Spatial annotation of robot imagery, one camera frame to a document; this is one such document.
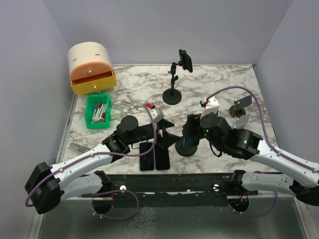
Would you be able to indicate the markers in green bin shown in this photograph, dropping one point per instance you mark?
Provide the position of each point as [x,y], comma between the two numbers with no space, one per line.
[99,113]

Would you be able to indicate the black phone with white edge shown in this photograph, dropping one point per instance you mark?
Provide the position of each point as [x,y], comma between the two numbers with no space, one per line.
[147,160]

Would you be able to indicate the black mounting rail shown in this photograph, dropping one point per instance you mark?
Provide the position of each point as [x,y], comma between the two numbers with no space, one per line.
[173,190]

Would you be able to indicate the beige and orange drawer box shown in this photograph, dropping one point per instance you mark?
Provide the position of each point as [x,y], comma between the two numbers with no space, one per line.
[90,68]

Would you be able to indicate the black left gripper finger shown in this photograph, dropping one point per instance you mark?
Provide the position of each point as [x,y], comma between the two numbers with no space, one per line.
[166,139]
[164,124]

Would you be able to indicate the short black phone stand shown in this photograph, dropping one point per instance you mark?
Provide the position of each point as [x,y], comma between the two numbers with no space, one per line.
[184,151]

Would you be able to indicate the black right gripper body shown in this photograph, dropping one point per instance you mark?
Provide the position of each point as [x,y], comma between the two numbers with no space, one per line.
[194,120]

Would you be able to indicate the brown round base phone stand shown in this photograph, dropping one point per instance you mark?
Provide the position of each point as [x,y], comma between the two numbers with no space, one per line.
[237,110]

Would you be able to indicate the green plastic bin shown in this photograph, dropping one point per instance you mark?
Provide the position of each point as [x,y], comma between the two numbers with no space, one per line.
[92,100]

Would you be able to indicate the tall black phone stand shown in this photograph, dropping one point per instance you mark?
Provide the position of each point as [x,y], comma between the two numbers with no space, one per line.
[173,96]

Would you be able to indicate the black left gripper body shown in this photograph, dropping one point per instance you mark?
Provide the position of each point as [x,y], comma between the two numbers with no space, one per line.
[146,132]

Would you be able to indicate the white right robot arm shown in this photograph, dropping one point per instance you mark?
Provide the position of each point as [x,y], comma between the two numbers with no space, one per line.
[295,176]

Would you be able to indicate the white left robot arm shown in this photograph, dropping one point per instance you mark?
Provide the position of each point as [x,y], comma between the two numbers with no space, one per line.
[48,185]

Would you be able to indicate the silver folding phone stand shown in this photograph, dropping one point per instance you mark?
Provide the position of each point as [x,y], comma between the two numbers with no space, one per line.
[241,122]

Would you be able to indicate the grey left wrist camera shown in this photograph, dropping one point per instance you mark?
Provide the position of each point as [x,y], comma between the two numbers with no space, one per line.
[157,114]

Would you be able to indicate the black phone with pink edge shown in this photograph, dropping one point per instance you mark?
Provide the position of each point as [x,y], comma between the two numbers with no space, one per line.
[162,158]

